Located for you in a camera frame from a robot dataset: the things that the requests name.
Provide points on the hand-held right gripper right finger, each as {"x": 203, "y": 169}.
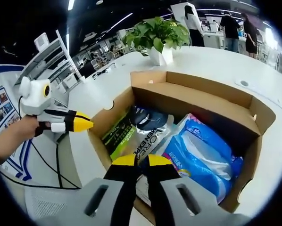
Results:
{"x": 178, "y": 204}

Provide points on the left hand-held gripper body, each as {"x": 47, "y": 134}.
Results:
{"x": 36, "y": 96}

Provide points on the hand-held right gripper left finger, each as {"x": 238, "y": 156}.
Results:
{"x": 103, "y": 202}

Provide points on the green black clear packet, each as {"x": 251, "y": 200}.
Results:
{"x": 122, "y": 141}

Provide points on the blue soft tissue pack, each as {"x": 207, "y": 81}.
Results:
{"x": 202, "y": 160}

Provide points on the brown cardboard shoe box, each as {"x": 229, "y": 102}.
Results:
{"x": 202, "y": 94}

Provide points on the white ventilated box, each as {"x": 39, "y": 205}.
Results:
{"x": 41, "y": 42}

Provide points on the person's left hand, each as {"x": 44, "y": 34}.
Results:
{"x": 30, "y": 127}

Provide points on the white storage shelf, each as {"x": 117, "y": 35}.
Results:
{"x": 60, "y": 58}

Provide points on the white plant pot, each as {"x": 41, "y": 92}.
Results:
{"x": 160, "y": 56}

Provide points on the green leafy plant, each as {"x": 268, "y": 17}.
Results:
{"x": 155, "y": 30}

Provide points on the white table socket panel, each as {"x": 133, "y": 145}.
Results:
{"x": 256, "y": 88}

